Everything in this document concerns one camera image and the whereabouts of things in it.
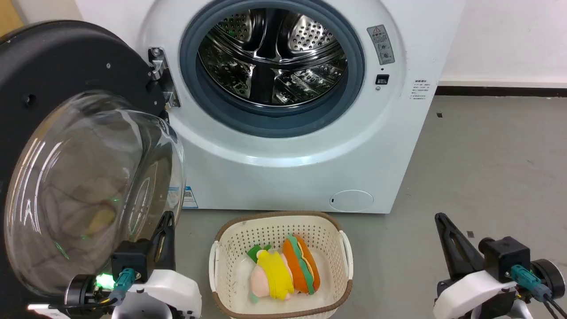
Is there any white front-load washing machine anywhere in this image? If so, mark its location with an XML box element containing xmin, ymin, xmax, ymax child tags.
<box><xmin>75</xmin><ymin>0</ymin><xmax>466</xmax><ymax>214</ymax></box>

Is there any black washer door glass bowl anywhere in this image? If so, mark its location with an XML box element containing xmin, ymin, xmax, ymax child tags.
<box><xmin>0</xmin><ymin>20</ymin><xmax>186</xmax><ymax>319</ymax></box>

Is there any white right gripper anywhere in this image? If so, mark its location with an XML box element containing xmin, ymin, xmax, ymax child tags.
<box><xmin>433</xmin><ymin>213</ymin><xmax>517</xmax><ymax>319</ymax></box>

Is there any small text sticker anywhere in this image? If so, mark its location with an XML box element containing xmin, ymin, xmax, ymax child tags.
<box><xmin>410</xmin><ymin>80</ymin><xmax>428</xmax><ymax>101</ymax></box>

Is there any metal door hinge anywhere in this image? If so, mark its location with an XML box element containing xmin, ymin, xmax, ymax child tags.
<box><xmin>148</xmin><ymin>47</ymin><xmax>181</xmax><ymax>109</ymax></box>

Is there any teal plug left cable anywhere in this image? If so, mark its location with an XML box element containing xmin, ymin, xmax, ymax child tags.
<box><xmin>49</xmin><ymin>268</ymin><xmax>136</xmax><ymax>309</ymax></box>

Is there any teal plug cable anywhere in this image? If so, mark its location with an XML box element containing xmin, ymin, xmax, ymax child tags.
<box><xmin>49</xmin><ymin>268</ymin><xmax>136</xmax><ymax>309</ymax></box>
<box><xmin>510</xmin><ymin>265</ymin><xmax>567</xmax><ymax>319</ymax></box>

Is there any dark baseboard strip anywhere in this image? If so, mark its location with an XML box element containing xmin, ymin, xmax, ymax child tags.
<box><xmin>435</xmin><ymin>86</ymin><xmax>567</xmax><ymax>97</ymax></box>

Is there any round filter cover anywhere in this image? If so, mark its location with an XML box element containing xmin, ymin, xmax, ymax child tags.
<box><xmin>330</xmin><ymin>190</ymin><xmax>374</xmax><ymax>213</ymax></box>

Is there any white brown-rim laundry basket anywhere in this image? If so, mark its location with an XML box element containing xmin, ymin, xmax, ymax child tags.
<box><xmin>208</xmin><ymin>211</ymin><xmax>354</xmax><ymax>319</ymax></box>

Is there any yellow wooden panel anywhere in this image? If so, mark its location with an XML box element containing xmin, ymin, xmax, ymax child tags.
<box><xmin>0</xmin><ymin>0</ymin><xmax>23</xmax><ymax>37</ymax></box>

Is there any pink yellow plush doll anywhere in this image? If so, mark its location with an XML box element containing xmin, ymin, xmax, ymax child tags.
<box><xmin>247</xmin><ymin>244</ymin><xmax>295</xmax><ymax>304</ymax></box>

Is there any blue white energy sticker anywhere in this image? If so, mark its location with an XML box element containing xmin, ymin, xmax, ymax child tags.
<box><xmin>182</xmin><ymin>186</ymin><xmax>198</xmax><ymax>209</ymax></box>

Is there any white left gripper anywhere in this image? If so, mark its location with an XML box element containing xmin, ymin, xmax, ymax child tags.
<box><xmin>111</xmin><ymin>212</ymin><xmax>202</xmax><ymax>319</ymax></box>

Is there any orange green hotdog plush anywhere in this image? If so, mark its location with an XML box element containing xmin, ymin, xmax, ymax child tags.
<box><xmin>282</xmin><ymin>234</ymin><xmax>321</xmax><ymax>296</ymax></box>

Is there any grey warning label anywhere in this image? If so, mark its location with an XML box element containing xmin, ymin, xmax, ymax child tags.
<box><xmin>367</xmin><ymin>24</ymin><xmax>396</xmax><ymax>66</ymax></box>

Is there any stainless steel washer drum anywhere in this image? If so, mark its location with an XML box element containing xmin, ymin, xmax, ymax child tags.
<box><xmin>197</xmin><ymin>8</ymin><xmax>348</xmax><ymax>108</ymax></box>

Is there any teal plug right cable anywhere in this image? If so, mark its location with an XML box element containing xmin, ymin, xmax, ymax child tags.
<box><xmin>510</xmin><ymin>265</ymin><xmax>567</xmax><ymax>319</ymax></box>

